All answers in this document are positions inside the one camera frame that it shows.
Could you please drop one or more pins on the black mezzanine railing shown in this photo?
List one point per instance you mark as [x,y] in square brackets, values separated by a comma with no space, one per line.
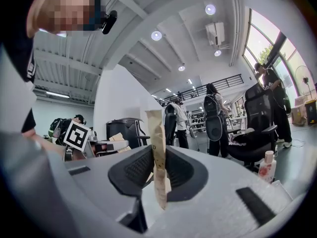
[193,92]

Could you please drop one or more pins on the cardboard box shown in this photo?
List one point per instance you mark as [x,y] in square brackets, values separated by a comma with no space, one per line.
[298,113]

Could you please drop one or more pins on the black head-mounted camera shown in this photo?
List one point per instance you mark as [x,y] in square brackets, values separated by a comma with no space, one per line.
[109,22]

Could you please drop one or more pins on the black bin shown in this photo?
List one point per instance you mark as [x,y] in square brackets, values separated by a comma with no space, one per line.
[310,110]

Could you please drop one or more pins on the round ceiling light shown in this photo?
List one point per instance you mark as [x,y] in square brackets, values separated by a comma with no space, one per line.
[210,9]
[217,53]
[156,35]
[181,68]

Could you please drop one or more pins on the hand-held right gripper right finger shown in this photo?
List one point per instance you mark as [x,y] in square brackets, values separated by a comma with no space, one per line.
[218,197]

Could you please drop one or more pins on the black mesh office chair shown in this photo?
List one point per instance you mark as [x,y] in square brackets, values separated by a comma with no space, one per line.
[255,108]
[169,130]

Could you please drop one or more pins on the beige paper strip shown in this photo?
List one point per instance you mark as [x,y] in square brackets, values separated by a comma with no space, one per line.
[158,137]

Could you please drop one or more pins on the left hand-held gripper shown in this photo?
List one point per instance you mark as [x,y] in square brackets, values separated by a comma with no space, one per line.
[76,135]

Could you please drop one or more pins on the pink lotion bottle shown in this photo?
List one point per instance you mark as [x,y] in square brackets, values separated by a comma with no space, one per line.
[267,167]

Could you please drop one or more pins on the person's left forearm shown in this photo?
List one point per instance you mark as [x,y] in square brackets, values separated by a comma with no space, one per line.
[47,142]

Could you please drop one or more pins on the large window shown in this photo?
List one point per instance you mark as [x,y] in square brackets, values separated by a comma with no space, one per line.
[262,41]

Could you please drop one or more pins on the tube ceiling light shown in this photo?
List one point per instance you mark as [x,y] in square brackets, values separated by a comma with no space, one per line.
[57,94]

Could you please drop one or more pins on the person's head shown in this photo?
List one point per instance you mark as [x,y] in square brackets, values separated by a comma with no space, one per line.
[69,11]

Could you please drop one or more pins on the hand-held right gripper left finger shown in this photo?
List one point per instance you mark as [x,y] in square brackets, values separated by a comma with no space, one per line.
[104,187]

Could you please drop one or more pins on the standing fan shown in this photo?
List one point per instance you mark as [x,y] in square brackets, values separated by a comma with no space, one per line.
[306,79]

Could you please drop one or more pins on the pile of clothes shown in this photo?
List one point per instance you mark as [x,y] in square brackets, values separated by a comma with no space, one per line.
[237,137]

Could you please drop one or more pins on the ceiling air conditioner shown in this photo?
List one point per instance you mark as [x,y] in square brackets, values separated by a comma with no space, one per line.
[215,33]

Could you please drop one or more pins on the person's black shirt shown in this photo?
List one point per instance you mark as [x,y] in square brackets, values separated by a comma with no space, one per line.
[17,53]

